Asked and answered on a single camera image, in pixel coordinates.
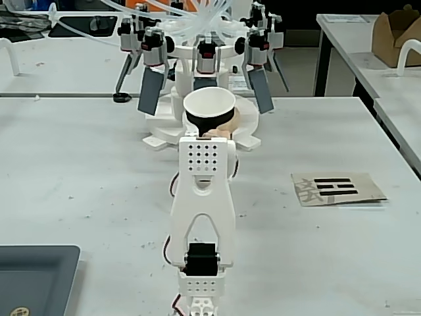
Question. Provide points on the printed cardboard card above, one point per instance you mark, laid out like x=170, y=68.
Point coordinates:
x=361, y=187

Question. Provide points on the black flat mat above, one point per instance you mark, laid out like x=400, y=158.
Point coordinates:
x=75, y=28

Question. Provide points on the white workshop table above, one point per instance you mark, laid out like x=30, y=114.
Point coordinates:
x=361, y=62
x=404, y=118
x=65, y=66

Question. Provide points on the small black round cap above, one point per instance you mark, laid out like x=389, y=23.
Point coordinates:
x=121, y=97

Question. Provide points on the black paper cup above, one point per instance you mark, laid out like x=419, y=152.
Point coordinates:
x=208, y=100

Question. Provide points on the white printed label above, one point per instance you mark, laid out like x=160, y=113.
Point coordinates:
x=237, y=84

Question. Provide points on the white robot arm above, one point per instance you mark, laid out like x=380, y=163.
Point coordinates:
x=204, y=204

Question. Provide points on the white curved pipe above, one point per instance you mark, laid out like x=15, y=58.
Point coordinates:
x=13, y=56
x=402, y=56

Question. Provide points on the grey thin-leg actuator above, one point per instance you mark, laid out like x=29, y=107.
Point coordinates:
x=276, y=36
x=126, y=39

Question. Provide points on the white round machine base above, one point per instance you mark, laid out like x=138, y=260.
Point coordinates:
x=164, y=131

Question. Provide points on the brown cardboard box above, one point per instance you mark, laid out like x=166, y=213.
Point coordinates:
x=385, y=39

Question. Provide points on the dark crumpled bag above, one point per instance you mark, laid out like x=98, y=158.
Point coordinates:
x=19, y=21

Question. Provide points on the dark grey tray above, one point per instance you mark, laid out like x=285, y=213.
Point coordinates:
x=33, y=279

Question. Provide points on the clear plastic tubing bundle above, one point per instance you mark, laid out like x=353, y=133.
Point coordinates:
x=204, y=19

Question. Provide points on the grey paddle actuator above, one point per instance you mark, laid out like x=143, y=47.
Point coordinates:
x=151, y=89
x=205, y=59
x=261, y=92

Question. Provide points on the white paper sheet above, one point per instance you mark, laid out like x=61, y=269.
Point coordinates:
x=345, y=19

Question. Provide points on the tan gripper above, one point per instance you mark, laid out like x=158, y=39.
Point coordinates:
x=220, y=133

